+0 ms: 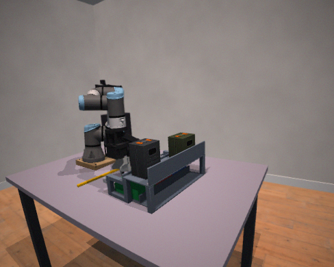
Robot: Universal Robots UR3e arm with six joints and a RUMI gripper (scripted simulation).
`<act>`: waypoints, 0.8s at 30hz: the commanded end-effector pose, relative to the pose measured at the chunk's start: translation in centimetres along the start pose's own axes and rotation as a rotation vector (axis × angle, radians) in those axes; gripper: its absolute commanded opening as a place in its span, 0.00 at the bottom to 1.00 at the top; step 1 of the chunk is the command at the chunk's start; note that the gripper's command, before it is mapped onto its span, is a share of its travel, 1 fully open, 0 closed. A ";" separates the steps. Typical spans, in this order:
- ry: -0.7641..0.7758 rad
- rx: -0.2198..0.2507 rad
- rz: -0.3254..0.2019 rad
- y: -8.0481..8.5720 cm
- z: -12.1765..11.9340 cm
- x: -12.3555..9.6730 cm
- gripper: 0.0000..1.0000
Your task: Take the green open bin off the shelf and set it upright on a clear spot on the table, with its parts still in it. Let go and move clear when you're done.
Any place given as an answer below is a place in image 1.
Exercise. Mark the green bin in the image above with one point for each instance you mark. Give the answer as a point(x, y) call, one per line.
point(136, 189)

